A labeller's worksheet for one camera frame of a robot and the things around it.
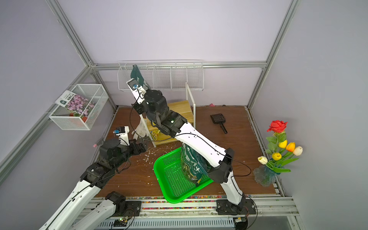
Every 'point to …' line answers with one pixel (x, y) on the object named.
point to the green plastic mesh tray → (170, 179)
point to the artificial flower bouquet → (278, 154)
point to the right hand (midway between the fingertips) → (136, 89)
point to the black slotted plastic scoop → (219, 119)
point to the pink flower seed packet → (76, 105)
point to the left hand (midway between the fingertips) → (143, 139)
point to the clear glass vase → (264, 176)
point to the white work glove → (140, 130)
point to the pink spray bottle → (95, 145)
